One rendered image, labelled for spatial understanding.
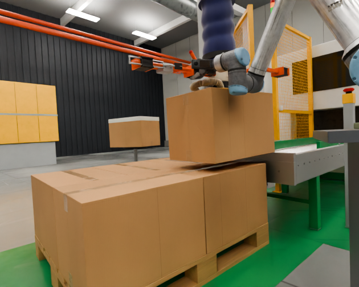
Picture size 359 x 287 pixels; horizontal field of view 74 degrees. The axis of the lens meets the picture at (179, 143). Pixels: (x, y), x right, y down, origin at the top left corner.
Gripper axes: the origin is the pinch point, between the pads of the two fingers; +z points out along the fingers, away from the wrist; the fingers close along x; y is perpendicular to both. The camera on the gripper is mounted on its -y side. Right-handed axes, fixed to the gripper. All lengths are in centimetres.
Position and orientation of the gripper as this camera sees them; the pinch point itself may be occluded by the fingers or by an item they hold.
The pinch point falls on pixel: (190, 71)
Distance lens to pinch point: 147.4
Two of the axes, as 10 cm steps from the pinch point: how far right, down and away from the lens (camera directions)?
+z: -6.5, -0.1, 7.6
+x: -0.4, -10.0, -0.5
